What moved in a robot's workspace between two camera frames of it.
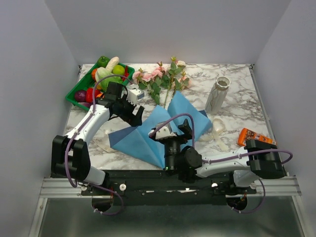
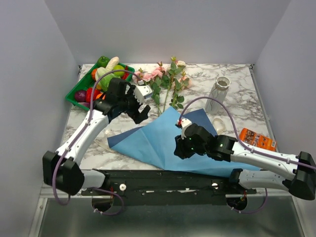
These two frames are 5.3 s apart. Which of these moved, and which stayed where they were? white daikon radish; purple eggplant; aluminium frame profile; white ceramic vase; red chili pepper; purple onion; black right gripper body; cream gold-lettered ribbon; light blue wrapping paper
Moved: light blue wrapping paper; black right gripper body; cream gold-lettered ribbon
Stayed: purple eggplant; aluminium frame profile; red chili pepper; white ceramic vase; purple onion; white daikon radish
